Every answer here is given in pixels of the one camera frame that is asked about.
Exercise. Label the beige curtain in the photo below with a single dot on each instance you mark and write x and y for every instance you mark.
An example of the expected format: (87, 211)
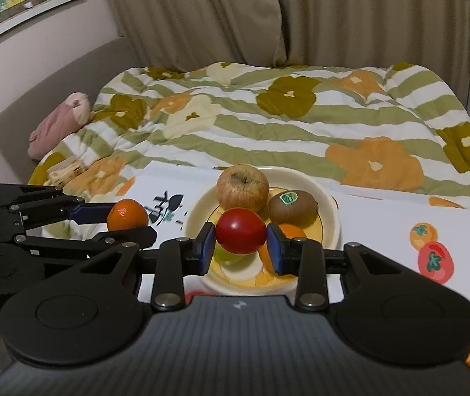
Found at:
(193, 12)
(375, 16)

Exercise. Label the pink plush toy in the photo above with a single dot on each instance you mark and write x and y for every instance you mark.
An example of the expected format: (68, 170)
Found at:
(59, 126)

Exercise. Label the patterned tissue packet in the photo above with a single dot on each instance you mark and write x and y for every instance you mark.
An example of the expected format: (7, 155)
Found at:
(66, 173)

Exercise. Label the brown kiwi with sticker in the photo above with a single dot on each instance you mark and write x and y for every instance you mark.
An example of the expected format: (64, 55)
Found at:
(292, 210)

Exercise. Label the large green apple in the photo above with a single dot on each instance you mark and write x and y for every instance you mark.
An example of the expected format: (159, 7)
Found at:
(226, 257)

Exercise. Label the round orange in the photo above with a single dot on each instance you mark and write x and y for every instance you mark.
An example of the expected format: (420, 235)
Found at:
(264, 258)

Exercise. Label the white printed tablecloth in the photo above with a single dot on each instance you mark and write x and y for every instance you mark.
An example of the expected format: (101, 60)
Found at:
(383, 231)

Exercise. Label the small red plum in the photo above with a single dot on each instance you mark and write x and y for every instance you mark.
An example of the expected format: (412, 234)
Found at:
(241, 231)

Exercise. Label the cream plate with duck print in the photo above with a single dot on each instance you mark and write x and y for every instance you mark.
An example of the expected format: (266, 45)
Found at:
(326, 231)

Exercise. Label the floral striped blanket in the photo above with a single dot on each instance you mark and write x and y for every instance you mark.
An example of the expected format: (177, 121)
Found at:
(239, 132)

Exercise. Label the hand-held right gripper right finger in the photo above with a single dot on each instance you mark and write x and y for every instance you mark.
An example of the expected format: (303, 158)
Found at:
(275, 248)

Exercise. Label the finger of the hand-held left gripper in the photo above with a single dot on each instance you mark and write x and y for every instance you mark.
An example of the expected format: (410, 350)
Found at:
(90, 211)
(131, 237)

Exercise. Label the large tangerine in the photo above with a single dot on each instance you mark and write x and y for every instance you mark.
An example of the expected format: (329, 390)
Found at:
(127, 215)

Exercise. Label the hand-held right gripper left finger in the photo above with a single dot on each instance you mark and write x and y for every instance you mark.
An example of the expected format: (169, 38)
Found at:
(207, 248)

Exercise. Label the grey bed frame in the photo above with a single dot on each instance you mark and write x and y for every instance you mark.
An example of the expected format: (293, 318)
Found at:
(53, 78)

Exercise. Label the large red apple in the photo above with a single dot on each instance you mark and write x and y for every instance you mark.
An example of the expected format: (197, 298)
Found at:
(242, 187)

